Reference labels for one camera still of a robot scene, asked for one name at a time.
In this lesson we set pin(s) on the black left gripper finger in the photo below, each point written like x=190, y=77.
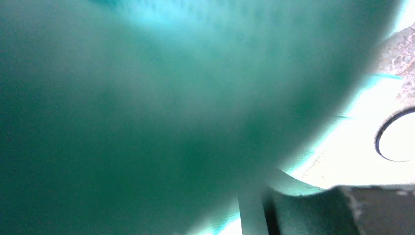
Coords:
x=287, y=206

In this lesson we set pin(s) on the blue starry round brooch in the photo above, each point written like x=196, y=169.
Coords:
x=395, y=140

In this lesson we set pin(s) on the mint green garment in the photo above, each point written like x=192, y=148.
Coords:
x=144, y=117

